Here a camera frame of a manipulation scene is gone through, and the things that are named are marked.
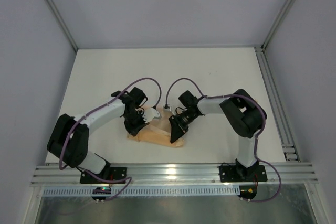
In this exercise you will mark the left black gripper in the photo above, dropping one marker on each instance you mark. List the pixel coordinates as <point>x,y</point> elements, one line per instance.
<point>135,125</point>

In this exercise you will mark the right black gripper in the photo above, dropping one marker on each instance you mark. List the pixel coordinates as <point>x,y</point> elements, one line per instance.
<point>177,124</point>

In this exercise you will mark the peach satin napkin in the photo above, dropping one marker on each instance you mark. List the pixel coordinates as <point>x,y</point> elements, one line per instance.
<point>158,132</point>

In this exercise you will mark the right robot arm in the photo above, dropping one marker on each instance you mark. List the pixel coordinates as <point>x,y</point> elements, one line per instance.
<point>245,116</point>

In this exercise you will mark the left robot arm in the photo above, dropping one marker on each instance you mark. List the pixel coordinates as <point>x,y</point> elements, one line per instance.
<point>69,140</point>

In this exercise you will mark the right controller board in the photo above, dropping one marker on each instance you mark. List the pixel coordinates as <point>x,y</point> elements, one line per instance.
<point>247,193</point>

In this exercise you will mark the controller board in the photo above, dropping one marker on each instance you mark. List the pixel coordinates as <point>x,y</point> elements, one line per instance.
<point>100,194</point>
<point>247,193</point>

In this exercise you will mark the left controller board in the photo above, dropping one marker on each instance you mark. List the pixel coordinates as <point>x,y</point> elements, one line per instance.
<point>100,194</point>

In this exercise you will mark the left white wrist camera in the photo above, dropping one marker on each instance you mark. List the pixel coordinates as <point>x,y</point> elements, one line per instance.
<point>151,114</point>

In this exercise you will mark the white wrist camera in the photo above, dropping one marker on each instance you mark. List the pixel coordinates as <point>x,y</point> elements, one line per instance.
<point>167,108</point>
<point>151,114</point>

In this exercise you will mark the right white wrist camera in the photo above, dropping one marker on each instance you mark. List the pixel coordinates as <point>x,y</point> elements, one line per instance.
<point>167,108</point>

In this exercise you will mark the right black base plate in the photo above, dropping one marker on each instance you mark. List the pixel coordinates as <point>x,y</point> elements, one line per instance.
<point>228,172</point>

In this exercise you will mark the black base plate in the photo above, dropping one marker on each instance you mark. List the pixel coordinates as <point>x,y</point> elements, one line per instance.
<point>228,172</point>
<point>109,175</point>

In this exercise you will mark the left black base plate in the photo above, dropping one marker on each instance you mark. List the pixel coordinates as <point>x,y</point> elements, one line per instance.
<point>109,175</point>

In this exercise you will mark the right aluminium side rail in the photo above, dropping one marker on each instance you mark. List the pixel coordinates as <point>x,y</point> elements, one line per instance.
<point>285,132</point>

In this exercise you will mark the aluminium front rail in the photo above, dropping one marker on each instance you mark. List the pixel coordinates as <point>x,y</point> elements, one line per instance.
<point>170,174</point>

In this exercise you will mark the slotted grey cable duct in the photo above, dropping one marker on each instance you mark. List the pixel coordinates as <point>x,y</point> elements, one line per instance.
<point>143,191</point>

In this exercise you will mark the left aluminium corner post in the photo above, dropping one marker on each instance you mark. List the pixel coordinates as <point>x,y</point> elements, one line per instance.
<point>60,21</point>

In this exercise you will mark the aluminium corner post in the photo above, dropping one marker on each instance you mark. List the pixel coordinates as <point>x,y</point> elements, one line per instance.
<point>60,21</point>
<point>282,14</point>

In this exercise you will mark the right aluminium corner post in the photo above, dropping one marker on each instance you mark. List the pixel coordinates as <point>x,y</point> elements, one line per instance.
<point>282,14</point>

